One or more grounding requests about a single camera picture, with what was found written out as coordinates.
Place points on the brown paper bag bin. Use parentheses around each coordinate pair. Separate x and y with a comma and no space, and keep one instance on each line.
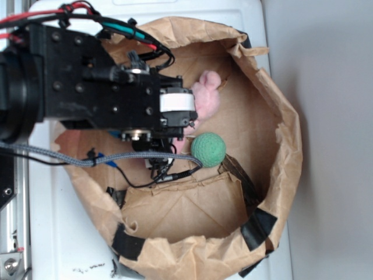
(222,220)

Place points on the aluminium frame rail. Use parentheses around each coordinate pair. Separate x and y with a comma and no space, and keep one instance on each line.
(15,229)

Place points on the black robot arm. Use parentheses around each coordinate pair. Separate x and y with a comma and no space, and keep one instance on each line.
(22,87)

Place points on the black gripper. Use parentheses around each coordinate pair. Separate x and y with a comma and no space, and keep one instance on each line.
(85,89)

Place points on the pink plush bunny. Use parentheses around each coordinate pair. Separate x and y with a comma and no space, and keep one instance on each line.
(207,103)

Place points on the green foam ball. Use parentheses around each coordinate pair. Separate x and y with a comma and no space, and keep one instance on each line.
(209,148)

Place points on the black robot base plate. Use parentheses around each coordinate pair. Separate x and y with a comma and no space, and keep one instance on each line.
(8,179)

